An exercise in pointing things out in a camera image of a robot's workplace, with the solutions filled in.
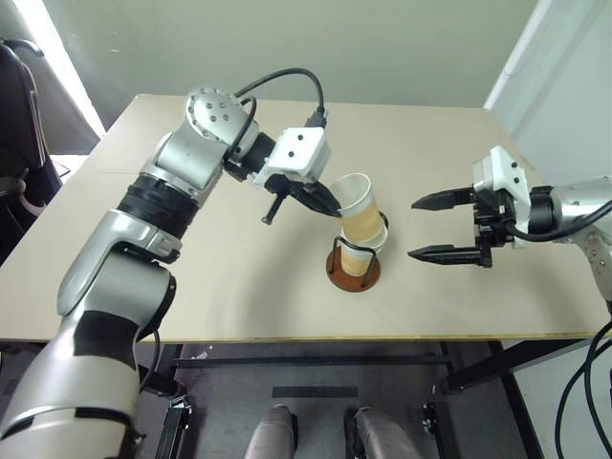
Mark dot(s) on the black office chair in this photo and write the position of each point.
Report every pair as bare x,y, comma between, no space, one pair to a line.
19,143

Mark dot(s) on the black metal table frame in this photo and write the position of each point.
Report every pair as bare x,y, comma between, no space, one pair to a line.
311,361

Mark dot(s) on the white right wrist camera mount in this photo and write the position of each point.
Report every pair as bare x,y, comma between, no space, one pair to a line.
502,167

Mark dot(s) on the tan ribbed paper cup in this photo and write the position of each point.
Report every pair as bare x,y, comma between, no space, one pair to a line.
355,263
383,235

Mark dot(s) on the grey rounded shape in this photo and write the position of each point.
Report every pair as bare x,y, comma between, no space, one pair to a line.
382,435
272,435

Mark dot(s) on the white paper cup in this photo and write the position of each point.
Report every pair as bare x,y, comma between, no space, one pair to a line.
358,210

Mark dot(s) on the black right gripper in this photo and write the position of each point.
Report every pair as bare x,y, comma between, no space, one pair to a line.
490,220

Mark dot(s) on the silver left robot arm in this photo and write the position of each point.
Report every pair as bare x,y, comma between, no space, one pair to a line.
181,158

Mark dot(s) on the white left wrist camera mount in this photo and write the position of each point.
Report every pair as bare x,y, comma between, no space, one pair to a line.
301,153

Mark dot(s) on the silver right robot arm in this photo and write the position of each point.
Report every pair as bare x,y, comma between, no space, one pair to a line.
578,201

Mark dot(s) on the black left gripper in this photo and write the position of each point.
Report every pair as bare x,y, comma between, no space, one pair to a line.
289,184

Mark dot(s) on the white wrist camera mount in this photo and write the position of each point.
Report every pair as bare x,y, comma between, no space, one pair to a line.
502,167
301,153

